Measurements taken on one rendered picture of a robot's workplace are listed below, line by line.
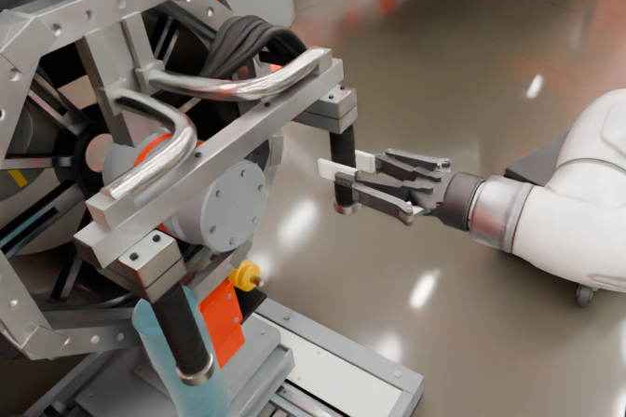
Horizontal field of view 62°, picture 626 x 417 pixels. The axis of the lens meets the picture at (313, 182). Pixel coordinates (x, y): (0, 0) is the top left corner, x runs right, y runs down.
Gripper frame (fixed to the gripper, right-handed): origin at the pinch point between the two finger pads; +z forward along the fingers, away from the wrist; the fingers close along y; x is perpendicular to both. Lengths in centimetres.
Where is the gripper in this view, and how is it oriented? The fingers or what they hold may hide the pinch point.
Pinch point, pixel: (346, 165)
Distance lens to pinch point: 77.7
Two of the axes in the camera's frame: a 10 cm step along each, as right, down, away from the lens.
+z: -8.2, -2.8, 5.1
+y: 5.7, -5.4, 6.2
